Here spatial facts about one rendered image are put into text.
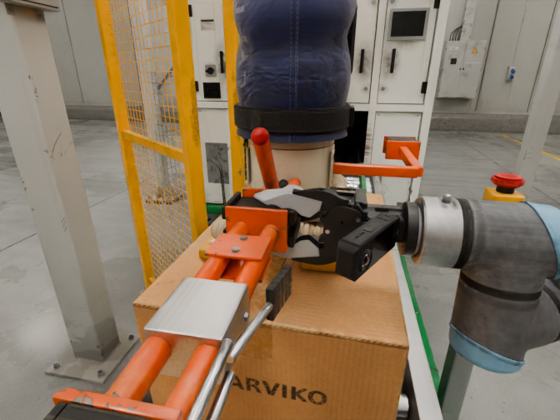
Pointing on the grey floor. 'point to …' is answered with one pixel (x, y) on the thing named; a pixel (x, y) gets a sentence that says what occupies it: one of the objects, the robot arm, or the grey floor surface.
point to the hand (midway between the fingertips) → (261, 222)
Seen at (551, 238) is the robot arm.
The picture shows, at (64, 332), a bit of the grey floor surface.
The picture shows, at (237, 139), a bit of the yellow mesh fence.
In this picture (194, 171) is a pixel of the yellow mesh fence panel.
